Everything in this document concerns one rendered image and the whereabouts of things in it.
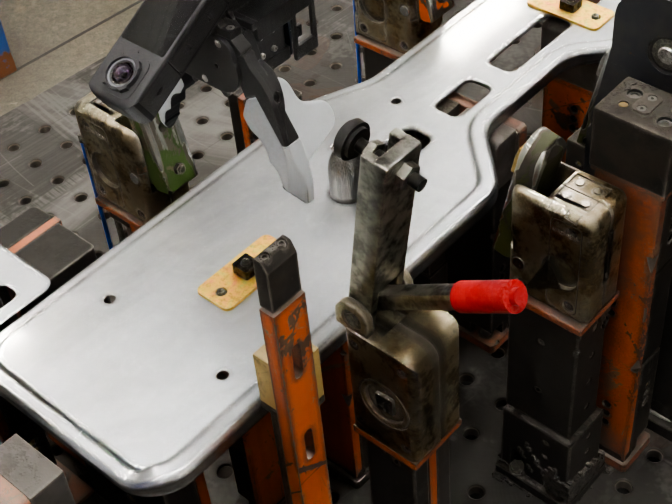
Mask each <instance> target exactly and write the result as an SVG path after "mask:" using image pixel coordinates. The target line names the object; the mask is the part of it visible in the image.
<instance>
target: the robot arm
mask: <svg viewBox="0 0 672 504"><path fill-rule="evenodd" d="M307 6H308V9H309V19H310V29H311V34H310V35H309V36H308V37H306V38H305V39H303V40H302V41H300V42H298V37H299V36H301V35H302V26H301V23H299V22H298V23H297V22H296V14H297V13H298V12H300V11H301V10H303V9H304V8H306V7H307ZM292 43H293V48H292ZM318 46H319V45H318V35H317V24H316V14H315V3H314V0H144V1H143V3H142V4H141V5H140V7H139V8H138V10H137V11H136V13H135V14H134V16H133V17H132V19H131V20H130V22H129V23H128V25H127V26H126V28H125V29H124V31H123V32H122V34H121V35H120V37H119V38H118V40H117V41H116V42H115V44H114V45H113V47H112V48H111V50H110V51H109V53H108V54H107V56H106V57H105V59H104V60H103V62H102V63H101V65H100V66H99V68H98V69H97V71H96V72H95V74H94V75H93V77H92V78H91V79H90V81H89V87H90V89H91V91H92V92H93V94H94V95H95V96H96V97H97V98H99V99H100V100H101V101H102V102H103V103H104V104H105V105H107V106H108V107H109V108H111V109H113V110H115V111H117V112H118V113H120V114H122V115H124V116H126V117H128V118H130V119H131V120H133V121H135V122H138V123H142V124H147V123H150V122H152V121H153V119H154V118H155V116H156V115H157V113H159V117H160V120H161V122H162V123H163V124H164V125H165V126H166V127H168V128H171V127H172V126H173V125H174V124H175V122H176V120H177V118H178V116H179V115H180V112H179V111H180V108H179V107H180V102H182V101H183V100H184V99H185V98H186V96H185V90H186V89H187V88H189V87H190V86H191V85H193V84H194V83H195V82H197V81H199V80H201V81H202V82H204V83H206V84H208V85H210V86H212V87H214V88H216V89H218V90H220V91H221V92H222V94H223V95H224V96H225V97H228V96H230V95H231V94H233V93H234V92H236V91H237V90H238V89H239V88H240V86H241V89H242V91H243V93H244V96H245V98H248V99H247V100H246V103H245V108H244V112H243V117H244V119H245V121H246V122H247V124H248V126H249V128H250V129H251V131H252V132H253V133H254V134H255V135H256V136H257V137H258V138H259V139H260V141H261V142H262V144H263V145H264V147H265V149H266V151H267V154H268V158H269V161H270V163H271V164H272V165H273V166H274V168H275V169H276V170H277V172H278V174H279V176H280V178H281V181H282V185H283V188H284V190H286V191H287V192H289V193H291V194H292V195H294V196H295V197H297V198H298V199H300V200H301V201H303V202H305V203H307V204H308V203H310V202H312V201H313V200H314V186H313V179H312V174H311V171H310V167H309V160H310V158H311V157H312V155H313V154H314V153H315V151H316V150H317V149H318V147H319V146H320V144H321V143H322V142H323V140H324V139H325V138H326V136H327V135H328V133H329V132H330V131H331V129H332V128H333V126H334V122H335V116H334V112H333V110H332V108H331V107H330V105H329V104H328V103H327V102H325V101H323V100H316V101H301V100H299V99H298V98H297V96H296V95H295V93H294V91H293V90H292V88H291V87H290V85H289V84H288V82H287V81H285V80H284V79H282V78H279V77H277V75H276V74H275V72H274V69H275V68H277V67H278V66H279V65H281V64H282V63H284V62H285V61H287V60H288V59H289V58H291V55H292V54H293V52H294V60H297V61H298V60H299V59H301V58H302V57H304V56H305V55H307V54H308V53H309V52H311V51H312V50H314V49H315V48H316V47H318Z"/></svg>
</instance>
